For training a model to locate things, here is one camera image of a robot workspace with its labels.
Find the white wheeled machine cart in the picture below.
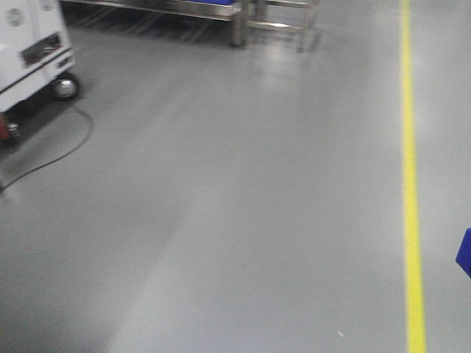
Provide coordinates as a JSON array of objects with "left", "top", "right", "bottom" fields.
[{"left": 1, "top": 0, "right": 80, "bottom": 142}]

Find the blue plastic part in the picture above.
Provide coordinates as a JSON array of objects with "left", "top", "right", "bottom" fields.
[{"left": 456, "top": 228, "right": 471, "bottom": 277}]

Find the stainless steel table frame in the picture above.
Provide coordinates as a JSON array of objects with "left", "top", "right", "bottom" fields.
[{"left": 60, "top": 1, "right": 319, "bottom": 52}]

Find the black floor cable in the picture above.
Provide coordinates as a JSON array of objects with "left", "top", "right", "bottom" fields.
[{"left": 0, "top": 108, "right": 96, "bottom": 192}]

